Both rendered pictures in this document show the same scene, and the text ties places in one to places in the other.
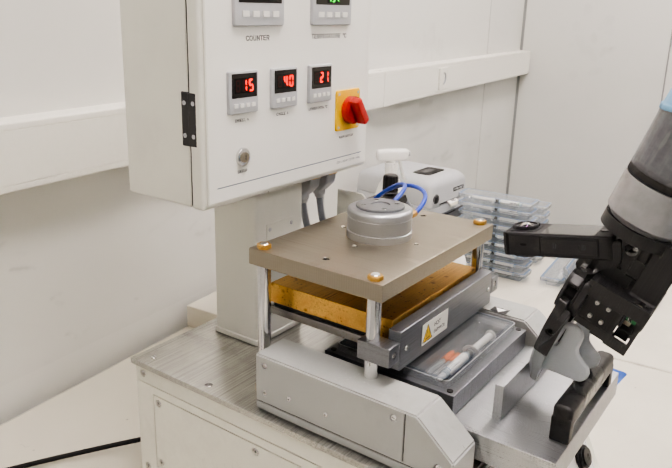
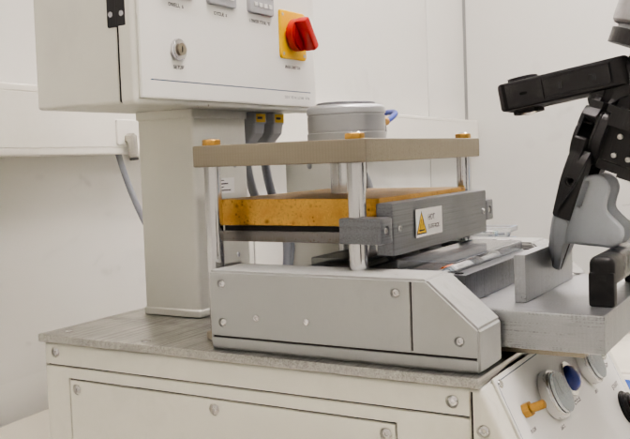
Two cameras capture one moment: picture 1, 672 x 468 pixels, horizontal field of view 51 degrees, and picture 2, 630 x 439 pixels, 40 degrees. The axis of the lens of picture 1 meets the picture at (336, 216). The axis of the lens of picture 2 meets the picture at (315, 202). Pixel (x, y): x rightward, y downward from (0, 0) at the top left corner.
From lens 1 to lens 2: 0.29 m
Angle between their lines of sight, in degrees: 14
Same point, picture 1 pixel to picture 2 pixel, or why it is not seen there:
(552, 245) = (557, 83)
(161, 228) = (59, 255)
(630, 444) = not seen: outside the picture
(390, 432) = (393, 314)
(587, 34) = not seen: hidden behind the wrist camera
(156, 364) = (73, 335)
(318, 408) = (296, 316)
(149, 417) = (64, 416)
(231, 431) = (180, 391)
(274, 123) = (212, 22)
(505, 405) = (529, 284)
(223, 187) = (157, 79)
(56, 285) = not seen: outside the picture
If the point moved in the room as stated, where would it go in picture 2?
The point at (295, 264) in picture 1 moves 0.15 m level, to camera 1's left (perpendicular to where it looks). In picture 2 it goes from (253, 147) to (81, 154)
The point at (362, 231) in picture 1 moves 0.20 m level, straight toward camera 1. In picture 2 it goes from (328, 127) to (344, 117)
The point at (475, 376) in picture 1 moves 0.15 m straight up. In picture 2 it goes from (487, 267) to (482, 94)
